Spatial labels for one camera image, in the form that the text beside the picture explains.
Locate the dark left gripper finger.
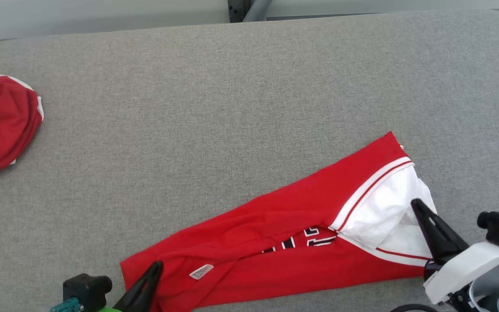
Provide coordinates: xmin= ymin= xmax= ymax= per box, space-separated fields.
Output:
xmin=113 ymin=260 xmax=164 ymax=312

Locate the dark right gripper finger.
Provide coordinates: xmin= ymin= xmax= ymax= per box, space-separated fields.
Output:
xmin=411 ymin=198 xmax=470 ymax=263

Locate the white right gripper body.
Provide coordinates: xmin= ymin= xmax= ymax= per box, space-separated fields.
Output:
xmin=423 ymin=240 xmax=499 ymax=305

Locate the red jersey with white sleeves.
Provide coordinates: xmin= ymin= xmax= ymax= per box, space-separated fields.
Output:
xmin=120 ymin=131 xmax=438 ymax=312

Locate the red tank top white trim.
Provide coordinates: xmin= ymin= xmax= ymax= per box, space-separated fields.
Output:
xmin=0 ymin=75 xmax=45 ymax=177

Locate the grey fabric sofa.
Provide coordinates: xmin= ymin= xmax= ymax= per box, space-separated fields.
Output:
xmin=0 ymin=10 xmax=499 ymax=312

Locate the left camera cable teal plug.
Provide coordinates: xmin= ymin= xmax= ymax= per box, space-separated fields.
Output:
xmin=50 ymin=297 xmax=83 ymax=312

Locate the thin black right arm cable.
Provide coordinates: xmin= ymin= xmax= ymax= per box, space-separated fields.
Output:
xmin=389 ymin=303 xmax=428 ymax=312

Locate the grey metal wall post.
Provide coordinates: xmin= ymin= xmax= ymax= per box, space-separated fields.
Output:
xmin=228 ymin=0 xmax=274 ymax=23

